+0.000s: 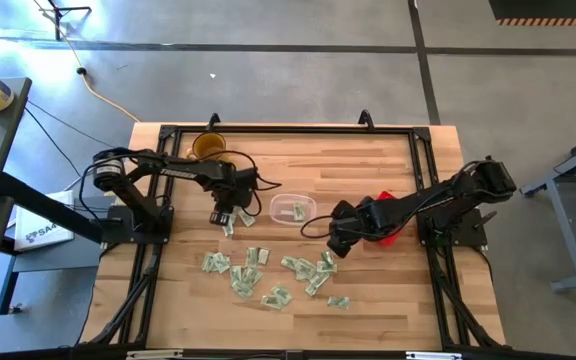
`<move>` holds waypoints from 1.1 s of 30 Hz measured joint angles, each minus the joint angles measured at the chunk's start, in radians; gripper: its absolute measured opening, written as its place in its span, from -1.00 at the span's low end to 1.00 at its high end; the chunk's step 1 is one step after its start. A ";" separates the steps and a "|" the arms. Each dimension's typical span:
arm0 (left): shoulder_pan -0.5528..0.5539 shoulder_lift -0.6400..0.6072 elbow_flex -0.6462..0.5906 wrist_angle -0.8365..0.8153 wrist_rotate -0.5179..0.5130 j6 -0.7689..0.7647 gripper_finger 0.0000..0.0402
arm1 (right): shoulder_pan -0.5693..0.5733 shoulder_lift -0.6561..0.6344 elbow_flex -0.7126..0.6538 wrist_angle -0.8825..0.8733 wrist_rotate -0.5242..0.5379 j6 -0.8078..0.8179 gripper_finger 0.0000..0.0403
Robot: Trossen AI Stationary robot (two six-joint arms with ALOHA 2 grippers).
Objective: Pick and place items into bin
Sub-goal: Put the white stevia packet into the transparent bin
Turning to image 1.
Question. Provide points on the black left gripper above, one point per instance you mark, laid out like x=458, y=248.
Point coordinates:
x=225, y=197

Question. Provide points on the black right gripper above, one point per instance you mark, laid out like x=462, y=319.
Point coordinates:
x=350, y=220

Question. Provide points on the green tea bag packet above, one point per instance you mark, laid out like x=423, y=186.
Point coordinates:
x=338, y=302
x=282, y=294
x=298, y=211
x=208, y=262
x=305, y=268
x=263, y=256
x=326, y=268
x=251, y=276
x=271, y=301
x=221, y=262
x=317, y=283
x=236, y=274
x=252, y=257
x=246, y=218
x=228, y=229
x=289, y=262
x=327, y=258
x=242, y=289

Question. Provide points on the clear plastic container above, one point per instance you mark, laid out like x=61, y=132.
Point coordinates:
x=280, y=207

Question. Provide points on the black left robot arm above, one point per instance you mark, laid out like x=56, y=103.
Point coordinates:
x=178, y=172

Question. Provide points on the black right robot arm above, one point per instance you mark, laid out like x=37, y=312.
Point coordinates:
x=418, y=202

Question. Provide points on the red plastic basket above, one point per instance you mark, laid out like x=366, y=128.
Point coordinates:
x=387, y=239

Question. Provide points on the yellow ceramic mug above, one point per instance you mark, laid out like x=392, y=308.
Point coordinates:
x=208, y=145

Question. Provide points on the white cardboard box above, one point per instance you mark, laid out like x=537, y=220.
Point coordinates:
x=43, y=225

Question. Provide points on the grey metal table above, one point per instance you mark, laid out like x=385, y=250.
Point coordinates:
x=565, y=220

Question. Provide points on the black tripod stand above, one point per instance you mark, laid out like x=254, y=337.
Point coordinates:
x=58, y=20

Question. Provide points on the black mat with hazard stripes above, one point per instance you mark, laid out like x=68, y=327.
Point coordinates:
x=548, y=10

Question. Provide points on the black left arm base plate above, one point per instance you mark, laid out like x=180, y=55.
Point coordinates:
x=118, y=226

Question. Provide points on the black aluminium table frame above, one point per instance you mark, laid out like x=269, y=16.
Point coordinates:
x=293, y=129

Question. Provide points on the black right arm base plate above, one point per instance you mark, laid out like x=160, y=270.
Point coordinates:
x=463, y=229

